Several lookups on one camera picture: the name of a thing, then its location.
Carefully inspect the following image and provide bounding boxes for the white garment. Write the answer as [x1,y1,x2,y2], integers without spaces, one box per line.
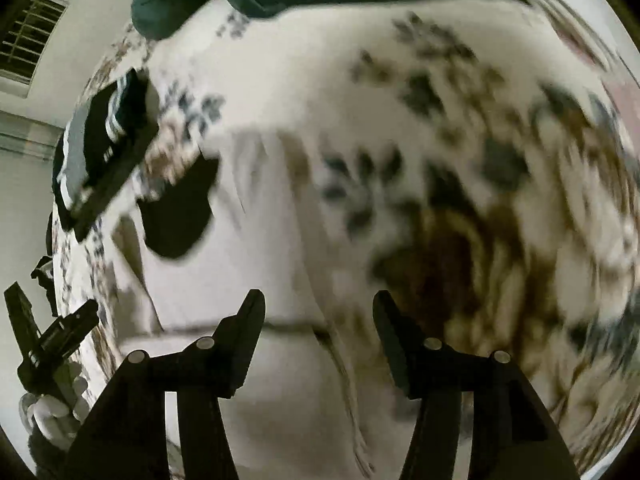
[112,127,381,480]

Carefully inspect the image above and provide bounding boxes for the black white-striped garment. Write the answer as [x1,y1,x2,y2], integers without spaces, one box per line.
[52,67,162,244]

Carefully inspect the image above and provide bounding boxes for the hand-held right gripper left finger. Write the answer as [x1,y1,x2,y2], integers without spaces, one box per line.
[62,288,266,480]

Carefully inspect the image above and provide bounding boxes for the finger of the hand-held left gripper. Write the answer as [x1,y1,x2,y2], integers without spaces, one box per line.
[34,299,100,362]
[4,282,41,357]

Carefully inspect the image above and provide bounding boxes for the barred window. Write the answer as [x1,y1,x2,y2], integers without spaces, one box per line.
[0,0,69,84]

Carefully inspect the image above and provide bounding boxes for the person's left forearm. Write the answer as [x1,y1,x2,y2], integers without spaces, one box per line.
[27,432,81,480]

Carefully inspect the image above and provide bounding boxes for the floral printed blanket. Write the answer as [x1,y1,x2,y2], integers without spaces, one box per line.
[46,0,640,480]

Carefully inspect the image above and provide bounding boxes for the black cloth piece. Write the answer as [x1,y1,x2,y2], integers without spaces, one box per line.
[140,157,221,261]

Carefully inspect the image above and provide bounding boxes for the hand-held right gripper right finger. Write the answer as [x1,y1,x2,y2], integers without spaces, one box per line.
[372,290,581,480]

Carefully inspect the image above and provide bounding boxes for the dark cloth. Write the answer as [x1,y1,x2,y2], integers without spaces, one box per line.
[30,255,58,317]

